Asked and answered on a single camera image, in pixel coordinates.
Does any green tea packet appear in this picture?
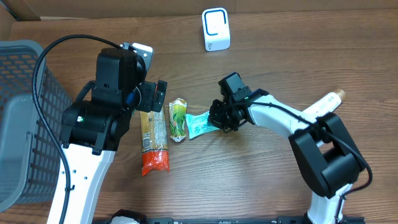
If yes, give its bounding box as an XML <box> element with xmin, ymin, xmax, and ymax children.
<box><xmin>169</xmin><ymin>98</ymin><xmax>187</xmax><ymax>142</ymax></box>

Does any teal snack packet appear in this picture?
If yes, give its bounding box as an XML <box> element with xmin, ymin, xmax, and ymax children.
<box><xmin>186</xmin><ymin>111</ymin><xmax>218</xmax><ymax>139</ymax></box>

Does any orange noodle packet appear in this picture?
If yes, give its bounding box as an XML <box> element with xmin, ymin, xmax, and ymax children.
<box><xmin>140</xmin><ymin>108</ymin><xmax>170</xmax><ymax>176</ymax></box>

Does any white conditioner tube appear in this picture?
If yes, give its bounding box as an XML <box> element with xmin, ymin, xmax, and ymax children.
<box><xmin>303</xmin><ymin>90</ymin><xmax>346</xmax><ymax>116</ymax></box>

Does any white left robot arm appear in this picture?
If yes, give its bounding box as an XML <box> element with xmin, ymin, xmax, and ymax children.
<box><xmin>47</xmin><ymin>43</ymin><xmax>167</xmax><ymax>223</ymax></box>

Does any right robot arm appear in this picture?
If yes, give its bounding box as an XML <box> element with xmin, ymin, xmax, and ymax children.
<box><xmin>208</xmin><ymin>72</ymin><xmax>373</xmax><ymax>223</ymax></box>

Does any white barcode scanner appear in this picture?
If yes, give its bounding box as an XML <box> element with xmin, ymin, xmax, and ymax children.
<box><xmin>201</xmin><ymin>7</ymin><xmax>231</xmax><ymax>52</ymax></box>

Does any grey plastic basket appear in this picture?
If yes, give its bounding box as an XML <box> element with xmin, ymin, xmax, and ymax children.
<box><xmin>1</xmin><ymin>40</ymin><xmax>60</xmax><ymax>211</ymax></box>

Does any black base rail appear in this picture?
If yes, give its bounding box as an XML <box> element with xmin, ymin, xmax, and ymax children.
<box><xmin>93</xmin><ymin>210</ymin><xmax>366</xmax><ymax>224</ymax></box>

